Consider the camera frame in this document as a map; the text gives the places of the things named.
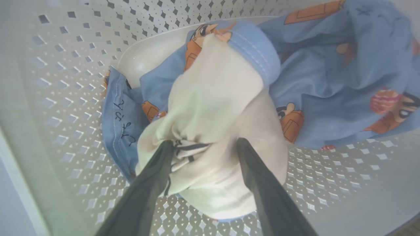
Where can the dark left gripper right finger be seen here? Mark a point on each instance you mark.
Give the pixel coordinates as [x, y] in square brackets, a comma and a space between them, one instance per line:
[265, 193]

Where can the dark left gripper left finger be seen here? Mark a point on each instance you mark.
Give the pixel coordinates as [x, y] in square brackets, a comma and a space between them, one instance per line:
[141, 196]

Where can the blue cartoon print garment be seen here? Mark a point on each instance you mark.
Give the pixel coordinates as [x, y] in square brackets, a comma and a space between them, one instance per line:
[328, 85]
[121, 121]

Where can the cream garment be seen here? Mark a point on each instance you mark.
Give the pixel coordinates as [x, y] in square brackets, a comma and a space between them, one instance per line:
[216, 98]

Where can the cream perforated laundry basket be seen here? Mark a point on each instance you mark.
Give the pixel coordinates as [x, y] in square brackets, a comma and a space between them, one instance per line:
[65, 98]

